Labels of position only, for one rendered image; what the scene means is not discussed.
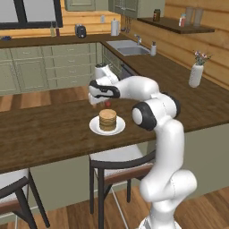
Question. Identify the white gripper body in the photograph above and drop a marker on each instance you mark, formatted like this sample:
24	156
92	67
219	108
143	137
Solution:
94	99

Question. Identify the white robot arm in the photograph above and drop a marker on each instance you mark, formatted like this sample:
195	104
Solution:
167	140

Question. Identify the red strawberry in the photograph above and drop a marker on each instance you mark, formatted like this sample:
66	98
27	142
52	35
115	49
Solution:
107	103

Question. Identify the brown pancake stack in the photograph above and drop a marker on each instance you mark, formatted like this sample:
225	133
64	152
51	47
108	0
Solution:
107	120

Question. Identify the white round plate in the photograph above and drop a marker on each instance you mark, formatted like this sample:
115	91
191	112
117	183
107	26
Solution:
120	126

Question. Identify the green cupboards under sink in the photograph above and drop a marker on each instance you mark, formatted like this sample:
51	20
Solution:
111	61

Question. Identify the dark dishwasher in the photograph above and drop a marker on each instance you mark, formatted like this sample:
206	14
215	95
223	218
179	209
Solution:
127	71

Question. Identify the green base cupboard run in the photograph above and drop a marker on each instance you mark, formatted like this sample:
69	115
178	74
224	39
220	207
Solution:
44	67

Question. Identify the steel sink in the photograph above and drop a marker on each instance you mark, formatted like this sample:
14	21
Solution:
126	47

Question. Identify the dark stool with white seat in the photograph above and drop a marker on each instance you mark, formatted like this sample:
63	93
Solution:
12	190
119	158

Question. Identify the dark toaster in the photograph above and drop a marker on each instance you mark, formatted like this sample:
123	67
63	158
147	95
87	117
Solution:
80	31

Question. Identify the white paper towel roll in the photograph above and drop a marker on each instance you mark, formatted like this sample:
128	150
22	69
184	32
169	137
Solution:
114	28

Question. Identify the steel tap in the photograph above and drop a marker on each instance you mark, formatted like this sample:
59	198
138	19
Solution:
138	38

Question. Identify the white soap dispenser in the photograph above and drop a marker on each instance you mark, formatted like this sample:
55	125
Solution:
153	49

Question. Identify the dark red bottle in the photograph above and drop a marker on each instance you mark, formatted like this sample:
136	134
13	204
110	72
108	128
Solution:
57	31

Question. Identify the small grey shaker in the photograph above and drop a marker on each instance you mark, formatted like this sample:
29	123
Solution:
103	19

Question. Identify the pale green bottle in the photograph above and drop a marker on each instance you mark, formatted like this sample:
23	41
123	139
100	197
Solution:
52	29

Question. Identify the hanging kitchen utensils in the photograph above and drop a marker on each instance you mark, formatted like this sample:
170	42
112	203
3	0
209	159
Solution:
126	24

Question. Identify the white vase with flowers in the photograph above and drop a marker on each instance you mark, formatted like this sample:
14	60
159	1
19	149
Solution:
196	75

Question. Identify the dark jar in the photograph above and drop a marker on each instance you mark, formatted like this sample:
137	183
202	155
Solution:
156	15

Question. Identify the black framed window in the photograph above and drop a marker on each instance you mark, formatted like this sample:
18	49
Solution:
29	13

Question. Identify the small blue object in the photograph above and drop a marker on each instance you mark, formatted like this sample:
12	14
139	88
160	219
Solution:
6	38

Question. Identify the red and white bottle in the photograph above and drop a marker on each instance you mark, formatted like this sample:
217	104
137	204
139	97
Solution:
182	21

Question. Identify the clear drinking glass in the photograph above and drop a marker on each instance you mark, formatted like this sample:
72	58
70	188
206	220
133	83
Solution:
189	16
198	17

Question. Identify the dark wooden wall shelf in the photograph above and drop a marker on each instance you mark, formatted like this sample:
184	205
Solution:
179	27

